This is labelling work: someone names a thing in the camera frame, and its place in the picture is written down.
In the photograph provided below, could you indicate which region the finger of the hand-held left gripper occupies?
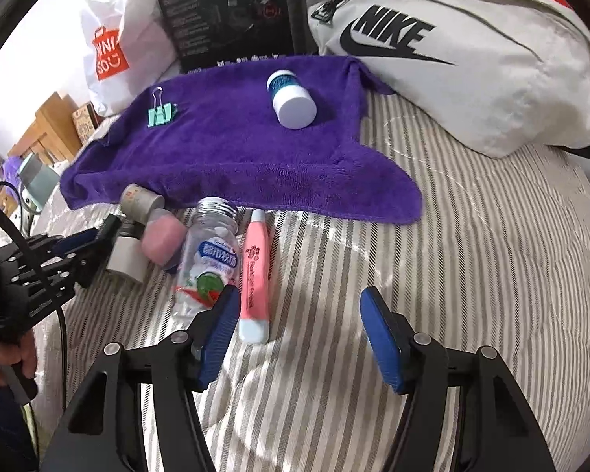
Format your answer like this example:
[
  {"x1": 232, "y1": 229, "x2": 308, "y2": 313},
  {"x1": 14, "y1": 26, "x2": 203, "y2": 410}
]
[
  {"x1": 15, "y1": 214, "x2": 123, "y2": 265},
  {"x1": 27, "y1": 254, "x2": 110, "y2": 316}
]

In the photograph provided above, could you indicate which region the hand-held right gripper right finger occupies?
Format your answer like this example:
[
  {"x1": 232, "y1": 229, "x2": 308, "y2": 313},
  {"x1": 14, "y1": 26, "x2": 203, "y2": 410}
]
[{"x1": 360, "y1": 286, "x2": 556, "y2": 472}]

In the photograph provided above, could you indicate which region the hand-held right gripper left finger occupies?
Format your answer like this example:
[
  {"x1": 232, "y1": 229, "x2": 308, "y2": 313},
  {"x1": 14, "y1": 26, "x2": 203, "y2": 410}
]
[{"x1": 39, "y1": 284, "x2": 241, "y2": 472}]

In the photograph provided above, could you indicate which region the white wall charger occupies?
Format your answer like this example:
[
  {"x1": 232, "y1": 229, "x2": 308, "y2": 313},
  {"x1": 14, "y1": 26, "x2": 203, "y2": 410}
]
[{"x1": 105, "y1": 233, "x2": 148, "y2": 284}]

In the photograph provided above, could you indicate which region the pink tube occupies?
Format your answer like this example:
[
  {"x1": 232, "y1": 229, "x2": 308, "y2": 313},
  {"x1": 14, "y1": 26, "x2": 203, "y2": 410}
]
[{"x1": 238, "y1": 209, "x2": 273, "y2": 344}]

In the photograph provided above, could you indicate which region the small white jar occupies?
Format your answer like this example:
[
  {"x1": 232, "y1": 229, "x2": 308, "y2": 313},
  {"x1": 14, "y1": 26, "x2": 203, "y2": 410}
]
[{"x1": 119, "y1": 183, "x2": 165, "y2": 219}]

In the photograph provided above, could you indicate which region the clear plastic mint bottle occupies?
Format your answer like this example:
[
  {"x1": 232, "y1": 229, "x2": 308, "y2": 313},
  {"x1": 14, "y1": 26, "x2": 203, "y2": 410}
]
[{"x1": 172, "y1": 197, "x2": 242, "y2": 325}]

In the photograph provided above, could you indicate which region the small pink container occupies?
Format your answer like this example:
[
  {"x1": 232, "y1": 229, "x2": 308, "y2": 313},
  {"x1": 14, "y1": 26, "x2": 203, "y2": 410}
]
[{"x1": 142, "y1": 209, "x2": 185, "y2": 271}]

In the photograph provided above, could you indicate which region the white bottle with blue label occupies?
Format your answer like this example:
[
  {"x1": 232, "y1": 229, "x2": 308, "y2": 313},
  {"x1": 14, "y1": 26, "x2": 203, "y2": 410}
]
[{"x1": 267, "y1": 70, "x2": 318, "y2": 130}]

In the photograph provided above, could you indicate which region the person's left forearm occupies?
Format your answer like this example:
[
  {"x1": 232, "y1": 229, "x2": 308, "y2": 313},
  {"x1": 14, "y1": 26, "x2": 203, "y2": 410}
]
[{"x1": 0, "y1": 378, "x2": 39, "y2": 472}]

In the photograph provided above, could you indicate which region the person's left hand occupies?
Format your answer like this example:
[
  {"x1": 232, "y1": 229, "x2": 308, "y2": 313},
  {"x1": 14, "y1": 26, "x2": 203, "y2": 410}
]
[{"x1": 0, "y1": 332, "x2": 38, "y2": 382}]

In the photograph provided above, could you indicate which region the light blue chair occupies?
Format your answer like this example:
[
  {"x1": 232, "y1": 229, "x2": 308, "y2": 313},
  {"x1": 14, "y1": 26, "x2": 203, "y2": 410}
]
[{"x1": 17, "y1": 152, "x2": 62, "y2": 217}]

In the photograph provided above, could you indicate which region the patterned book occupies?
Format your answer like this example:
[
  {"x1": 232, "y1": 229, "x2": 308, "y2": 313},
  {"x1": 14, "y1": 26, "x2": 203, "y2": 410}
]
[{"x1": 71, "y1": 101, "x2": 101, "y2": 146}]

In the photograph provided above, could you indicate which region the striped bed sheet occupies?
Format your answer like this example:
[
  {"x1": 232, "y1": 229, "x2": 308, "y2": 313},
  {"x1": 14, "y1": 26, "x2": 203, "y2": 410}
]
[{"x1": 10, "y1": 93, "x2": 590, "y2": 472}]

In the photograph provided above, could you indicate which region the wooden furniture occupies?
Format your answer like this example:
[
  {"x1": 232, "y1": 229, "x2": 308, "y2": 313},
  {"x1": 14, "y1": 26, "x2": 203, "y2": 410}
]
[{"x1": 7, "y1": 91, "x2": 87, "y2": 168}]

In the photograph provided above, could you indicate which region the green binder clip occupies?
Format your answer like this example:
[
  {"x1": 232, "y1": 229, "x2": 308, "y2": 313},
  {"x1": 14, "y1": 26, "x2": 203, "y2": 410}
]
[{"x1": 146, "y1": 86, "x2": 179, "y2": 129}]

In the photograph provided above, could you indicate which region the purple towel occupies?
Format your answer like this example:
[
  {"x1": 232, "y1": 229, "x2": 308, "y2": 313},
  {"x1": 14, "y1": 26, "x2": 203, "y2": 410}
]
[{"x1": 59, "y1": 55, "x2": 424, "y2": 227}]

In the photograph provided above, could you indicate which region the white shopping bag orange logo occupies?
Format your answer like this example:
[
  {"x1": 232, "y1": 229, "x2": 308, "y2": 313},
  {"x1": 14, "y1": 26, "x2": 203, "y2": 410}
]
[{"x1": 81, "y1": 0, "x2": 183, "y2": 116}]

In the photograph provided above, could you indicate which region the black headset box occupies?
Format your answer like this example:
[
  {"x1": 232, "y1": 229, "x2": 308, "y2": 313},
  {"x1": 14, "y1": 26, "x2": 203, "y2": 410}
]
[{"x1": 151, "y1": 0, "x2": 308, "y2": 74}]

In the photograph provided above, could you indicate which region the grey backpack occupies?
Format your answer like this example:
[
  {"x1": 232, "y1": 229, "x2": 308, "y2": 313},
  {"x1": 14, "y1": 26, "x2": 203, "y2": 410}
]
[{"x1": 297, "y1": 0, "x2": 590, "y2": 160}]

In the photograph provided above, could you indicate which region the black cable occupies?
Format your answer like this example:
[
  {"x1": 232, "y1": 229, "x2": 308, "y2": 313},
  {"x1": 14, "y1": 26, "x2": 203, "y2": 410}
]
[{"x1": 0, "y1": 182, "x2": 72, "y2": 458}]

